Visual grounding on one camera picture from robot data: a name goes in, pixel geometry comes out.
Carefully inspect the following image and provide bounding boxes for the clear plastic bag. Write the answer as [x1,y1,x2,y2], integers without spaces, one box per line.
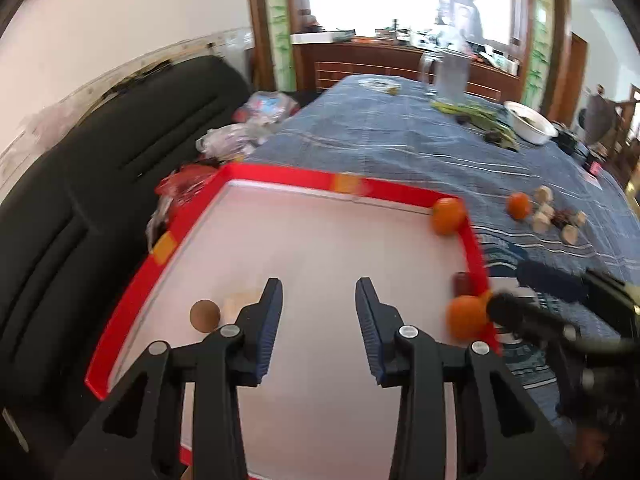
[195,121,273,157]

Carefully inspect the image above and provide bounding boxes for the wooden door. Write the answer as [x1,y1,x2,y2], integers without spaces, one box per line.
[564,32,588,128]

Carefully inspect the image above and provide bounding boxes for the red cardboard box tray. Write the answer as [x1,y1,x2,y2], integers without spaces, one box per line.
[85,162,503,480]

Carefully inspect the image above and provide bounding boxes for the black leather sofa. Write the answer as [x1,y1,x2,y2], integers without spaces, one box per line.
[0,54,253,480]

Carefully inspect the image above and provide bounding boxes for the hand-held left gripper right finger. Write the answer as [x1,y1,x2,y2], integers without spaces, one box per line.
[355,277,583,480]

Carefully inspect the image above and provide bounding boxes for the green vegetable stalks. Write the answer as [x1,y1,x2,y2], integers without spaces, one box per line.
[431,101,520,151]

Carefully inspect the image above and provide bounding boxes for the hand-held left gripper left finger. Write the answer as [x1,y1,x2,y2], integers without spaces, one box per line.
[54,277,284,480]

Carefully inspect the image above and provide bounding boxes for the blue and red snack bag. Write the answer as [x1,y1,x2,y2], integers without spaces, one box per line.
[234,91,301,126]

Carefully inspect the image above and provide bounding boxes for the white bowl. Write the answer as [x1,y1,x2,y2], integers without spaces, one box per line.
[503,100,559,146]

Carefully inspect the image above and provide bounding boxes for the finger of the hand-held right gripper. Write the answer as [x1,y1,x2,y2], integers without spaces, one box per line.
[486,291,640,356]
[516,259,640,313]

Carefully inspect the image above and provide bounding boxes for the wooden cabinet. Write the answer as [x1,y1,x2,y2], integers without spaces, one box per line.
[291,41,523,105]

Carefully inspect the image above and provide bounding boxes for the white flat box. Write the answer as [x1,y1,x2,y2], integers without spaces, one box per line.
[290,31,353,45]

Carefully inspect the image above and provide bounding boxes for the black round container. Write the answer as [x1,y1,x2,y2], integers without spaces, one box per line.
[554,130,583,153]

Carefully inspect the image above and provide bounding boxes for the wooden bamboo-print partition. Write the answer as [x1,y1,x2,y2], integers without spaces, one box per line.
[244,0,573,116]

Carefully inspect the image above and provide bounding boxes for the red plastic bag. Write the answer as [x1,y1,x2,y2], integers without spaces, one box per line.
[154,164,221,211]

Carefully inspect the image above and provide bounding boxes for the white paper tag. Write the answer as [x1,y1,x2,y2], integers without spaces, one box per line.
[1,406,29,453]

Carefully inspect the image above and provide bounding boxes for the glass beer mug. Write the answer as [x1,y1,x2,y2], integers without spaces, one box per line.
[419,49,472,102]

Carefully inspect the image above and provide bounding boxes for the orange tangerine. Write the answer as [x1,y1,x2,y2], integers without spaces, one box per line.
[431,197,468,236]
[446,295,488,340]
[507,192,532,221]

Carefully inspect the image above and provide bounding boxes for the brown longan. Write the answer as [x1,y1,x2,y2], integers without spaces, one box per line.
[189,300,221,334]

